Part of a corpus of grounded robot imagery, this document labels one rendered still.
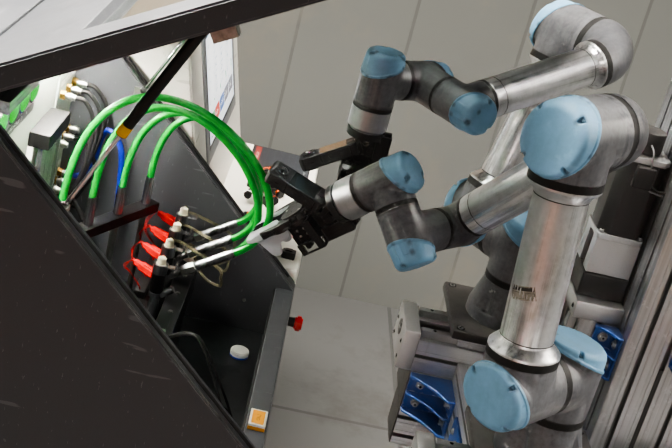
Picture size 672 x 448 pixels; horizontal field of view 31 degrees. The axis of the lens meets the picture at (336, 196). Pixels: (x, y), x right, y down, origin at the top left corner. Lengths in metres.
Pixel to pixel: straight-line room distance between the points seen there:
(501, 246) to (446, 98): 0.40
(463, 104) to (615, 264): 0.39
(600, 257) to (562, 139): 0.50
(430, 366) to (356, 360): 1.85
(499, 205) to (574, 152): 0.33
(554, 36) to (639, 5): 2.01
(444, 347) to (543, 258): 0.72
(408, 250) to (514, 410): 0.33
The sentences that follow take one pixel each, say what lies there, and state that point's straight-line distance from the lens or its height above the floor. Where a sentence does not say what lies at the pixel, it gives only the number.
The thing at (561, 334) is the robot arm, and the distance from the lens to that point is 2.04.
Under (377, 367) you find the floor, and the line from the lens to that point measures 4.37.
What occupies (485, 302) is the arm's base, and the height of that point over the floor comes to 1.08.
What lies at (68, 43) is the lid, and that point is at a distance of 1.79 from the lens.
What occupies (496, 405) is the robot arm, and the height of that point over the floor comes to 1.20.
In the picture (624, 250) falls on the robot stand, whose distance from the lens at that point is 2.22.
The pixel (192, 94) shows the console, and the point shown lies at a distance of 2.53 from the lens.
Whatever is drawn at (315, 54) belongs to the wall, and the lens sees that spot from 4.42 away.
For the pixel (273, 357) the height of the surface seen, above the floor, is 0.95.
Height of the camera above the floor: 2.13
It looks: 22 degrees down
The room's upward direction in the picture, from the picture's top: 15 degrees clockwise
